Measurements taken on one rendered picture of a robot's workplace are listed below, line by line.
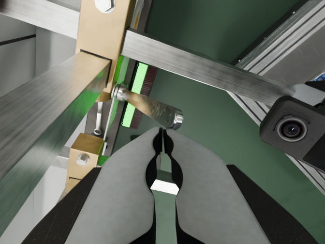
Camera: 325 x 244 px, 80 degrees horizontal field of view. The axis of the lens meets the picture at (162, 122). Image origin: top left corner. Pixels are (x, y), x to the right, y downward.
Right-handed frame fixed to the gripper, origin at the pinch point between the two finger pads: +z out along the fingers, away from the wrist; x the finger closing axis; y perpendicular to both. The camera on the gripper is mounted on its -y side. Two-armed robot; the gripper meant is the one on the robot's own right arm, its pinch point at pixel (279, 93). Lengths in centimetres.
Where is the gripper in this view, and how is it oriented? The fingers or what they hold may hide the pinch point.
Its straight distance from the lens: 35.8
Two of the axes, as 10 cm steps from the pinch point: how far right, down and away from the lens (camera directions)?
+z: 0.0, -5.1, 8.6
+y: 9.5, 2.8, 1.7
